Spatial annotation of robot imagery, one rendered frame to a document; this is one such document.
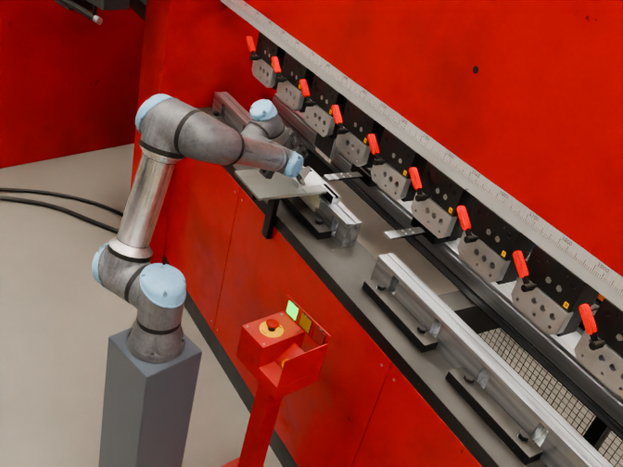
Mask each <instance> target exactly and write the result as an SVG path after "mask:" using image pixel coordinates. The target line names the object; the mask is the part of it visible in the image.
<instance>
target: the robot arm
mask: <svg viewBox="0 0 623 467"><path fill-rule="evenodd" d="M249 113H250V117H251V118H252V119H251V120H250V121H249V123H248V125H247V126H246V127H245V129H244V130H243V131H242V133H240V132H239V131H238V130H236V129H234V128H230V127H229V126H227V125H225V124H223V123H222V122H220V121H219V120H216V119H215V118H213V117H212V116H211V115H209V114H207V113H205V112H203V111H201V110H199V109H197V108H195V107H192V106H190V105H187V104H186V103H184V102H182V101H180V100H179V99H178V98H176V97H172V96H169V95H165V94H157V95H153V96H151V97H150V98H149V99H148V100H146V101H145V102H144V103H143V105H142V106H141V107H140V108H139V110H138V112H137V114H136V117H135V125H136V129H137V131H139V132H140V133H141V137H140V141H139V146H140V147H141V149H142V151H143V153H142V157H141V159H140V162H139V165H138V169H137V172H136V174H135V177H134V181H133V186H132V189H131V193H130V195H129V198H128V201H127V205H126V208H125V210H124V214H123V217H122V220H121V226H120V229H119V231H118V234H117V236H115V237H113V238H111V239H110V240H109V242H107V243H105V244H104V245H102V246H101V247H100V248H99V252H98V251H97V252H96V253H95V256H94V259H93V263H92V273H93V276H94V278H95V280H96V281H97V282H98V283H100V284H101V285H102V286H103V287H104V288H105V289H107V290H109V291H111V292H112V293H114V294H115V295H117V296H118V297H120V298H122V299H123V300H125V301H126V302H128V303H129V304H131V305H133V306H134V307H136V308H137V315H136V320H135V322H134V324H133V327H132V328H131V330H130V332H129V333H128V338H127V347H128V349H129V351H130V352H131V354H132V355H133V356H134V357H136V358H137V359H139V360H141V361H144V362H147V363H155V364H160V363H166V362H169V361H172V360H175V359H177V358H178V357H179V356H180V355H181V354H182V352H183V350H184V331H183V328H182V325H181V322H182V316H183V309H184V300H185V297H186V281H185V277H184V276H183V274H182V273H181V272H180V271H179V270H178V269H176V268H175V267H173V266H172V265H169V264H165V265H163V264H162V263H153V264H151V263H150V260H151V258H152V255H153V250H152V249H151V247H150V242H151V238H152V235H153V233H154V230H155V227H156V224H157V221H158V218H159V214H160V210H161V207H162V204H163V201H164V198H165V195H166V193H167V190H168V187H169V184H170V181H171V177H172V173H173V170H174V167H175V164H176V162H178V161H180V160H182V159H184V156H186V157H188V158H192V159H194V160H198V161H203V162H208V163H212V164H218V165H224V166H232V165H234V164H239V165H244V166H249V167H253V168H258V169H260V174H261V175H263V176H264V177H265V178H266V179H272V177H273V175H274V173H275V172H279V173H281V174H283V175H284V176H287V177H289V178H295V177H296V179H297V181H298V182H299V184H302V185H305V182H304V179H305V178H306V176H307V175H308V174H309V172H310V171H311V167H310V166H307V167H304V168H303V167H302V166H303V159H305V158H306V157H307V156H308V155H309V154H308V152H307V150H306V148H305V146H304V145H303V144H302V143H301V142H300V141H299V139H298V137H297V135H296V134H295V132H294V131H293V130H291V129H290V128H289V127H286V126H285V124H284V123H283V121H282V119H281V117H280V115H279V114H278V111H277V109H276V108H275V106H274V105H273V103H272V102H271V101H270V100H268V99H261V100H258V101H256V102H255V103H254V104H253V105H252V106H251V107H250V111H249ZM304 149H305V150H304ZM305 151H306V152H305ZM306 153H307V154H306Z"/></svg>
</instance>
